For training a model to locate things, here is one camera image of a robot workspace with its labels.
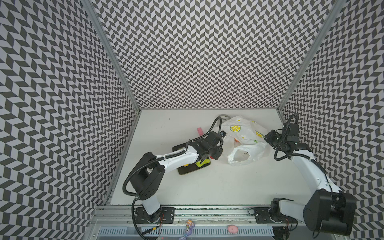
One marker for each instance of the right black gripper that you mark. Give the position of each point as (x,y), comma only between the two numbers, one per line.
(274,139)

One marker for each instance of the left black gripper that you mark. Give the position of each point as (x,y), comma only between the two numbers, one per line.
(217,155)

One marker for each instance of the green fake pear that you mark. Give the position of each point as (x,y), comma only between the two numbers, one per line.
(203,163)

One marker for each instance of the white plastic bag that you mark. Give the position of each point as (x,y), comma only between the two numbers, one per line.
(245,141)

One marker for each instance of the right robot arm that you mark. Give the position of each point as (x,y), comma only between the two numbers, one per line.
(329,210)

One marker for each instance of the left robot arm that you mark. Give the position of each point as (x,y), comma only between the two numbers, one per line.
(145,178)

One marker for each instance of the pink eraser block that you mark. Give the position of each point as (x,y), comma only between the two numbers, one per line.
(200,131)

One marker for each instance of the black square tray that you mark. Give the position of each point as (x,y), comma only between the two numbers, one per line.
(185,169)

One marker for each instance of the purple toy figure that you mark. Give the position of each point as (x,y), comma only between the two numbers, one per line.
(190,225)

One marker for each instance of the pink round toy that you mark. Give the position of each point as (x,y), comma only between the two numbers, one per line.
(232,229)

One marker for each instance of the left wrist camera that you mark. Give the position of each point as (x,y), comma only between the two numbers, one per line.
(223,134)

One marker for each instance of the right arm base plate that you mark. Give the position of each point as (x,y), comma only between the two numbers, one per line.
(263,216)

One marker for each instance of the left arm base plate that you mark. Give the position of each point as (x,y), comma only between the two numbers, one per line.
(164,214)

